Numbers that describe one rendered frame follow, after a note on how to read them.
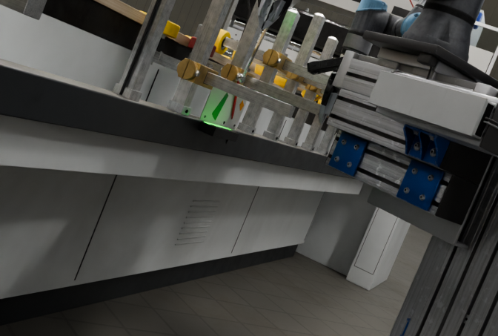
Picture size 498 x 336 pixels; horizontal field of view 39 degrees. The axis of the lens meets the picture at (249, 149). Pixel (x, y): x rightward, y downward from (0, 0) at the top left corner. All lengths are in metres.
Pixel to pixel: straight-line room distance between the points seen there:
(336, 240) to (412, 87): 3.33
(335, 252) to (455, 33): 3.21
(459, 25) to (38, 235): 1.14
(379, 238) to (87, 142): 3.14
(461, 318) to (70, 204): 1.03
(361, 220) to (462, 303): 3.07
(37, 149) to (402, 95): 0.70
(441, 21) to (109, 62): 0.82
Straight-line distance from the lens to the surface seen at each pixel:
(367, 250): 4.47
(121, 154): 1.64
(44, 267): 2.00
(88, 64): 1.77
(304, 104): 1.97
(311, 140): 2.94
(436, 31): 1.56
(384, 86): 1.41
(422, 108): 1.33
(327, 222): 4.65
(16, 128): 1.32
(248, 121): 2.23
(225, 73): 1.98
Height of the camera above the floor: 0.79
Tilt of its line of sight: 4 degrees down
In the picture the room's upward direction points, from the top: 22 degrees clockwise
